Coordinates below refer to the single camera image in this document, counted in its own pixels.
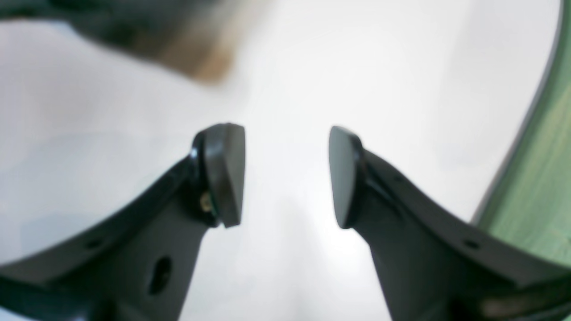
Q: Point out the dark grey t-shirt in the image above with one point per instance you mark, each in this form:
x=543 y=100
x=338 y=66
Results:
x=196 y=38

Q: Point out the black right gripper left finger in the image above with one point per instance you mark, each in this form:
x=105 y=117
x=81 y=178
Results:
x=137 y=264

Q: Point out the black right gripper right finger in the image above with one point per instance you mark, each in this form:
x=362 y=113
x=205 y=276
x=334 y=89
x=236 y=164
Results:
x=431 y=265

